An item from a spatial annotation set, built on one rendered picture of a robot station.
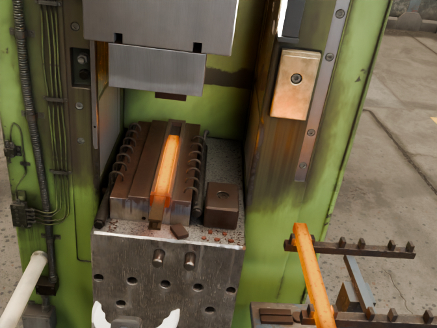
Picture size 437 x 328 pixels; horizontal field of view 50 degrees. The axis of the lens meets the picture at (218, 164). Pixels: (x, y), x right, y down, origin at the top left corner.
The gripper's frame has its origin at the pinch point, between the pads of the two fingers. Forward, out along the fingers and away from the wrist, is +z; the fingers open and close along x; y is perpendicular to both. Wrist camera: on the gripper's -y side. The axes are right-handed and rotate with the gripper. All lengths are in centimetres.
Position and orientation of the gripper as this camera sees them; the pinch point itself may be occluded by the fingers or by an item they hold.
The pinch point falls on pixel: (138, 302)
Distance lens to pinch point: 90.9
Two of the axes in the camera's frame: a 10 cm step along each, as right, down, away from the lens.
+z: 0.2, -5.2, 8.5
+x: 9.9, 1.1, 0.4
